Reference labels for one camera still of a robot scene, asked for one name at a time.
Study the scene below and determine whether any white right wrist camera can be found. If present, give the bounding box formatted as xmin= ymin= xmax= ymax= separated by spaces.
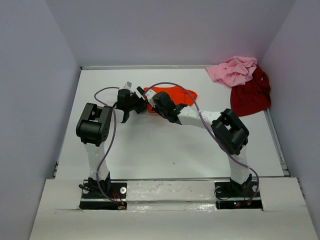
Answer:
xmin=144 ymin=89 xmax=157 ymax=107

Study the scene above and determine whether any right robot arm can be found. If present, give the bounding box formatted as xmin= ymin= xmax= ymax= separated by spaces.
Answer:
xmin=146 ymin=90 xmax=252 ymax=197

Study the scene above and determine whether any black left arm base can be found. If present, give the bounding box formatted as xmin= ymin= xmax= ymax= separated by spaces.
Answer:
xmin=79 ymin=180 xmax=128 ymax=211

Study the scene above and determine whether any orange t shirt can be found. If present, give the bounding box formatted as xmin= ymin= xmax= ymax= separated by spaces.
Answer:
xmin=147 ymin=86 xmax=198 ymax=113

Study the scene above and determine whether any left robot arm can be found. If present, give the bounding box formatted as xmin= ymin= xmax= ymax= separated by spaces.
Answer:
xmin=75 ymin=82 xmax=147 ymax=198

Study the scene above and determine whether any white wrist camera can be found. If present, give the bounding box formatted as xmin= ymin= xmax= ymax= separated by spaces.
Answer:
xmin=123 ymin=81 xmax=132 ymax=91
xmin=144 ymin=89 xmax=157 ymax=107

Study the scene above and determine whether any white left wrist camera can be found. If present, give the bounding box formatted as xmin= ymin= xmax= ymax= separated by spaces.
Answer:
xmin=123 ymin=81 xmax=132 ymax=91

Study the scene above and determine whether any pink t shirt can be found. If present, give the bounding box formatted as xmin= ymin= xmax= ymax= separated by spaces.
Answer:
xmin=205 ymin=56 xmax=258 ymax=88

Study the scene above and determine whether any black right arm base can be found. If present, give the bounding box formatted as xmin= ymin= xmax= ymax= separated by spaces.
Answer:
xmin=214 ymin=181 xmax=263 ymax=210

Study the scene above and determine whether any dark red t shirt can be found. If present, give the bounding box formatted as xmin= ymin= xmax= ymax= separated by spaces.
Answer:
xmin=230 ymin=66 xmax=271 ymax=117

